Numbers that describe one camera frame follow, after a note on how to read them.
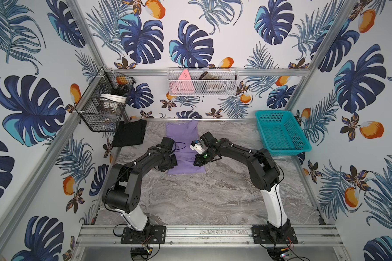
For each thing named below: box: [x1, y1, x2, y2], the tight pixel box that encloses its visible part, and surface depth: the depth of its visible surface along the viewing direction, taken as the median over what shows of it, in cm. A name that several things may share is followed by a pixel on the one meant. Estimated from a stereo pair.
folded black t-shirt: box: [111, 119, 147, 148], surface depth 112 cm
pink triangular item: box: [169, 68, 195, 94], surface depth 92 cm
